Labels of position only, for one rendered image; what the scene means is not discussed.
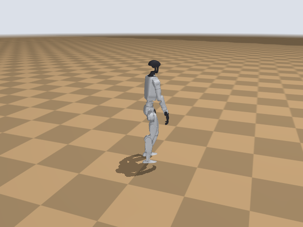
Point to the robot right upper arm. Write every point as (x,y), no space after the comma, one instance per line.
(156,84)

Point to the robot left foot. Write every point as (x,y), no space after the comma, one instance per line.
(152,153)

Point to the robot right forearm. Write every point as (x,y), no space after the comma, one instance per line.
(163,106)

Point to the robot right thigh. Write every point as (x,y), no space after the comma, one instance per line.
(153,124)

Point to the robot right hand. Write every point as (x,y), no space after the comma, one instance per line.
(167,117)

